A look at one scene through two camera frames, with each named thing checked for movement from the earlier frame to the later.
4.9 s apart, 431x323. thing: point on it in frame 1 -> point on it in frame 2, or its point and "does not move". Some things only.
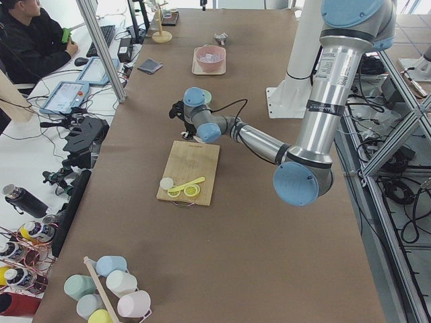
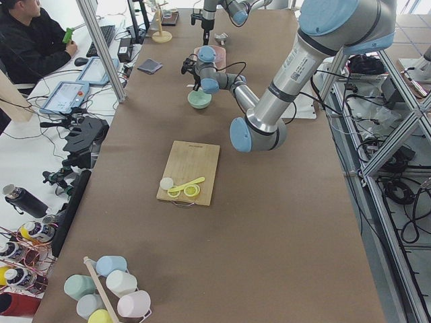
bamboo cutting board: (187, 161) does not move
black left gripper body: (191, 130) -> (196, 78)
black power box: (124, 50) does not move
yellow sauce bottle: (38, 231) does not move
